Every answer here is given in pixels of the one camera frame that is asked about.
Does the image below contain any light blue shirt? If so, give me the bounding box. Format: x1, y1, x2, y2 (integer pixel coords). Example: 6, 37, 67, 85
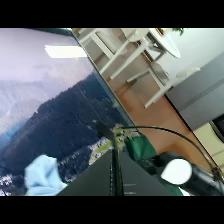
24, 153, 69, 197

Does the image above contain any green garment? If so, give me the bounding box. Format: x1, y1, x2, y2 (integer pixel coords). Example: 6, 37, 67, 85
96, 121, 185, 197

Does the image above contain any white chair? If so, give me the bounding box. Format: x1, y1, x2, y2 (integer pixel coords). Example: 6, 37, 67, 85
77, 28, 151, 76
125, 61, 202, 110

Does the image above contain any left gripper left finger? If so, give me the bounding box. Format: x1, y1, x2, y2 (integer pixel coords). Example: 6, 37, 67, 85
57, 149, 115, 197

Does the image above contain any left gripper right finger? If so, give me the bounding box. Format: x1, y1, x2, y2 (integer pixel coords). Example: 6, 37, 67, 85
116, 150, 178, 197

